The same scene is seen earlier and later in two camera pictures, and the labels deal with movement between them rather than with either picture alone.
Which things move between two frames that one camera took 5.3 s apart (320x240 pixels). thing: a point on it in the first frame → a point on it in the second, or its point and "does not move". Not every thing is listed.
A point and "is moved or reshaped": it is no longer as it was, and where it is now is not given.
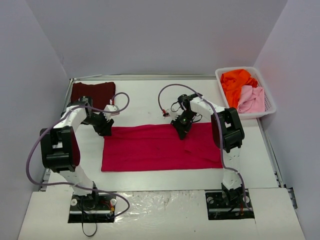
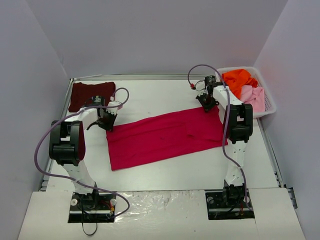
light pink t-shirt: x=252 y=100 does not move
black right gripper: x=180 y=126 → x=206 y=102
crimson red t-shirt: x=160 y=147 is moved or reshaped
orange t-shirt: x=232 y=82 does not move
